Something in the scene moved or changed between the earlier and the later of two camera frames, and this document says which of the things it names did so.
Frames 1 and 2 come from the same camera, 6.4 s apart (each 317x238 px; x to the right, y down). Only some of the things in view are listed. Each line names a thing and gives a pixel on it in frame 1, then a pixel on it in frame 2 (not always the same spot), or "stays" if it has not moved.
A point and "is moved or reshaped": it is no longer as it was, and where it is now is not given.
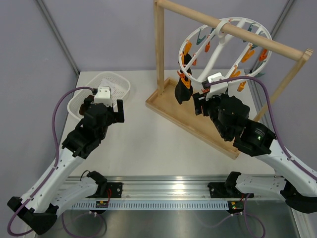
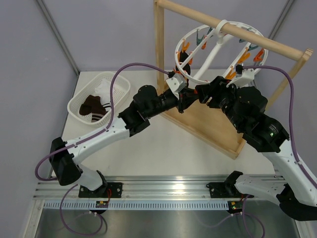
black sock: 187,58 is moved or reshaped
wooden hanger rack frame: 165,102 stays
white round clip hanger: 234,18 is moved or reshaped
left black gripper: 116,116 -> 186,96
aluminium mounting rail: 159,187 stays
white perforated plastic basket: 119,83 stays
